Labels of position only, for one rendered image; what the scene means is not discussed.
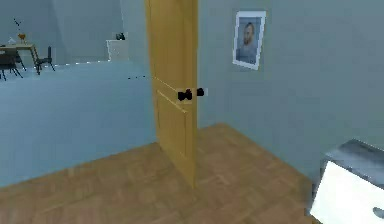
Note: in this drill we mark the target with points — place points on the orange vase with twigs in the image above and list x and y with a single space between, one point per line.
21 33

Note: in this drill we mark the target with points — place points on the yellow wooden room door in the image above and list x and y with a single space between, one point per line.
173 66

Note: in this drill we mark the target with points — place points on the white framed portrait picture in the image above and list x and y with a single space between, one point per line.
248 40

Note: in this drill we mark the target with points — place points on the white chest of drawers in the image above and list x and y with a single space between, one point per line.
117 50

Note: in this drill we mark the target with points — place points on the black object on chest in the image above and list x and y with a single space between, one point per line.
120 36

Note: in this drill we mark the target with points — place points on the black dining chair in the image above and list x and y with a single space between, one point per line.
8 63
46 60

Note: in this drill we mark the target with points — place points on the white cabinet with grey top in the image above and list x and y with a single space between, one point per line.
346 196

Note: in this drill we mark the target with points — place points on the wooden dining table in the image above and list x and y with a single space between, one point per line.
23 48

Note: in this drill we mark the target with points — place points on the white small object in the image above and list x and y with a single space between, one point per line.
11 41

